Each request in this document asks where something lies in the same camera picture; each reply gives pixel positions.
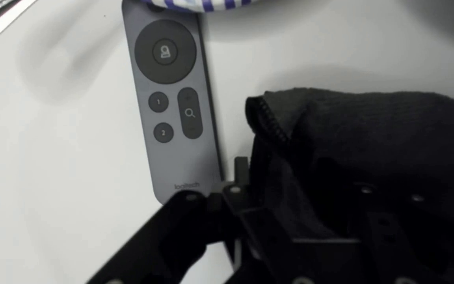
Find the grey remote control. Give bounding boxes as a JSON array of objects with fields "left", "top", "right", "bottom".
[{"left": 122, "top": 0, "right": 222, "bottom": 204}]

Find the black cloth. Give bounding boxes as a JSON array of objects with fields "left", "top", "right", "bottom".
[{"left": 245, "top": 89, "right": 454, "bottom": 245}]

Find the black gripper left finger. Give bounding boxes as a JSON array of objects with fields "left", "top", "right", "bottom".
[{"left": 87, "top": 158, "right": 290, "bottom": 284}]

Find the patterned bowl with snacks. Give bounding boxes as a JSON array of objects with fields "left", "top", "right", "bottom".
[{"left": 142, "top": 0, "right": 262, "bottom": 13}]

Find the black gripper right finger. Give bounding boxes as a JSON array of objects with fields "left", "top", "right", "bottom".
[{"left": 345, "top": 184, "right": 451, "bottom": 284}]

